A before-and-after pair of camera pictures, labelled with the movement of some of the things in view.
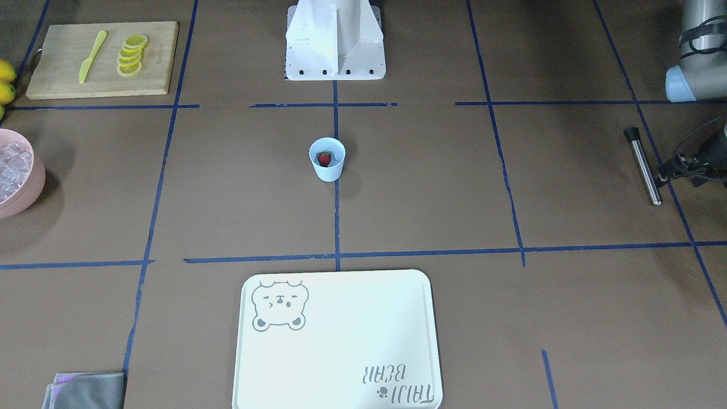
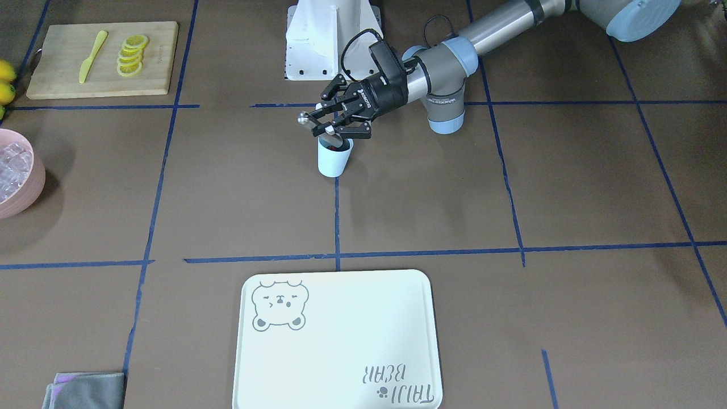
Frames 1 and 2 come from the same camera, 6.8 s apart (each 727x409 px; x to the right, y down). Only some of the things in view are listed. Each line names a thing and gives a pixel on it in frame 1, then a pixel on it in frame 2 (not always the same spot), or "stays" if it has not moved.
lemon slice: (130, 57) stays
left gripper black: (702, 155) -> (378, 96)
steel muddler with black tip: (633, 134) -> (332, 141)
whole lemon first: (7, 71) stays
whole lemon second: (7, 93) stays
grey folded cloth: (86, 391) stays
